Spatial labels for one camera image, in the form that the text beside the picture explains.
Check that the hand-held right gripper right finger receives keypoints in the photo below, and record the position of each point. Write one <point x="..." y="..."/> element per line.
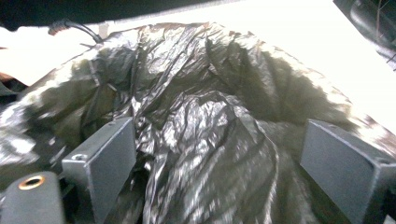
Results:
<point x="342" y="161"/>

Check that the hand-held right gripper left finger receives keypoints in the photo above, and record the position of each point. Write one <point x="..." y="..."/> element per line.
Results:
<point x="106" y="155"/>

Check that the black plastic garbage bag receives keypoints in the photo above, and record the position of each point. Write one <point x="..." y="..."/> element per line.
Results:
<point x="202" y="124"/>

